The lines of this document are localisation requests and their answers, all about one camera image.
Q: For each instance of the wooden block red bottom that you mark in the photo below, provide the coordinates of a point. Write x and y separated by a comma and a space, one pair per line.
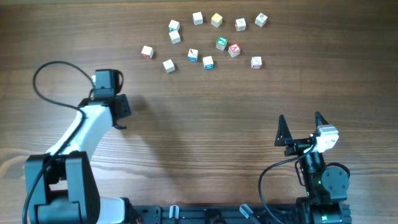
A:
256, 63

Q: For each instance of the red A block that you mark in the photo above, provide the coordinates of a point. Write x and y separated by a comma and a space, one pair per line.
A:
234, 50

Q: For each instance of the yellow wooden block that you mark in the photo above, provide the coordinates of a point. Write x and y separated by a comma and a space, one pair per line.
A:
216, 20

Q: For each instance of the wooden block teal side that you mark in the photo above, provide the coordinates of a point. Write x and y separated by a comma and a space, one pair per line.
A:
174, 26

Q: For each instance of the plain wooden block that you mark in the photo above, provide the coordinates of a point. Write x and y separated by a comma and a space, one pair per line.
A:
174, 37

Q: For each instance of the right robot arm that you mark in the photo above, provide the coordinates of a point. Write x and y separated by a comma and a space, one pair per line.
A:
326, 184

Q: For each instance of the wooden block red picture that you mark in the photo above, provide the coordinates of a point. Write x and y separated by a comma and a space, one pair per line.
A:
240, 24

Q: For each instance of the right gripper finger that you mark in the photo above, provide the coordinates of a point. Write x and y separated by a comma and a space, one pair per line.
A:
283, 136
320, 120

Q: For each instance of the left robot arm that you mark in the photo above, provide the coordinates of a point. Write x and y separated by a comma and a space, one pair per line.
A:
60, 184

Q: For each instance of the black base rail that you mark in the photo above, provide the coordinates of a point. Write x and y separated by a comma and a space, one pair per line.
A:
279, 213

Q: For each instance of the wooden block blue picture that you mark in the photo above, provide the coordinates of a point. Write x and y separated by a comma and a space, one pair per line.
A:
193, 55

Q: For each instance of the green picture block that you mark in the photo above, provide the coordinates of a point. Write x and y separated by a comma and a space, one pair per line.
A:
221, 43

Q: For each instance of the wooden block red left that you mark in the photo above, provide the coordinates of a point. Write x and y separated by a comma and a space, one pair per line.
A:
147, 52

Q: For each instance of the wooden block far right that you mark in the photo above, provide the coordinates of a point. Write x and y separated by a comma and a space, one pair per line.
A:
261, 20

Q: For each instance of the white wooden block top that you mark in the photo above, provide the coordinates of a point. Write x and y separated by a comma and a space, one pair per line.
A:
197, 18

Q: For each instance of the wooden block blue side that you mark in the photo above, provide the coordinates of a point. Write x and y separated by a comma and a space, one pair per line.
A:
208, 62

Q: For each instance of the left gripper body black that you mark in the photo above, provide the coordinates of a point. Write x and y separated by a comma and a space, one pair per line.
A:
125, 106

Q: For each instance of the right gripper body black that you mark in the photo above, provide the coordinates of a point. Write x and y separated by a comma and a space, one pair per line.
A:
297, 145

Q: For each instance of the wooden block red stripes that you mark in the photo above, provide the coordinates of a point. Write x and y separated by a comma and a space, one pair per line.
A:
169, 65

